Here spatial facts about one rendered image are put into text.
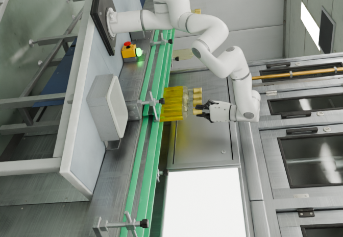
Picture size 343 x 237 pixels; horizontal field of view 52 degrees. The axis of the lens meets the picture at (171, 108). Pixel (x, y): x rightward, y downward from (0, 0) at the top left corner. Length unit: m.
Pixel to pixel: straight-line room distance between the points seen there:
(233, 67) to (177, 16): 0.33
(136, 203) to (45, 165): 0.35
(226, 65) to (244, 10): 6.46
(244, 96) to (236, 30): 6.53
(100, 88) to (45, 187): 0.63
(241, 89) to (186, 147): 0.42
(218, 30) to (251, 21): 6.51
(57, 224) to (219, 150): 0.79
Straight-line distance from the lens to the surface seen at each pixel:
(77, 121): 1.32
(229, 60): 1.44
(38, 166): 1.34
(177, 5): 1.55
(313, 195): 1.59
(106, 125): 1.46
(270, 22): 8.06
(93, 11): 1.59
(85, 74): 1.44
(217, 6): 7.79
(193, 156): 1.69
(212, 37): 1.46
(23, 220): 1.76
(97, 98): 1.39
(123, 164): 1.47
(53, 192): 1.80
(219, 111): 1.69
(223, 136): 1.78
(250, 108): 1.55
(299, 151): 1.76
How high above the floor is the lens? 1.27
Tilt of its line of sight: 8 degrees down
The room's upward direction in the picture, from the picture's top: 85 degrees clockwise
